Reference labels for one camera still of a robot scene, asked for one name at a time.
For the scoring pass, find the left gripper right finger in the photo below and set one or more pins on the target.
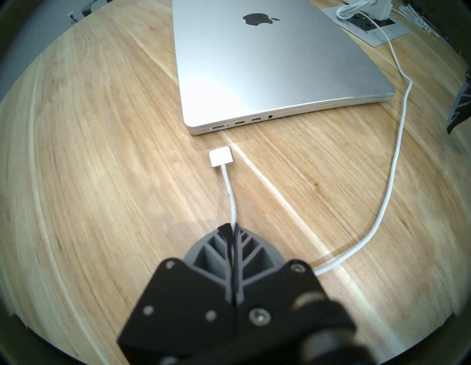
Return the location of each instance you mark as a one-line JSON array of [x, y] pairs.
[[265, 290]]

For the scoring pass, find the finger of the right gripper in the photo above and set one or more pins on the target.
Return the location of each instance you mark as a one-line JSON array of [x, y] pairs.
[[460, 106]]

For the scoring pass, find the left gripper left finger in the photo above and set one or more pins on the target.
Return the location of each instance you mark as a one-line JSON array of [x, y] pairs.
[[191, 301]]

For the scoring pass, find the silver MacBook laptop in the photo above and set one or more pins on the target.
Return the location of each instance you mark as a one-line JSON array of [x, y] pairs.
[[276, 62]]

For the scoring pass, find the grey table power outlet box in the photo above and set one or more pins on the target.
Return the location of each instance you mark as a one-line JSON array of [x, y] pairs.
[[382, 35]]

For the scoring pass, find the large white power adapter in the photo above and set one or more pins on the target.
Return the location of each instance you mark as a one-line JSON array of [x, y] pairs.
[[382, 9]]

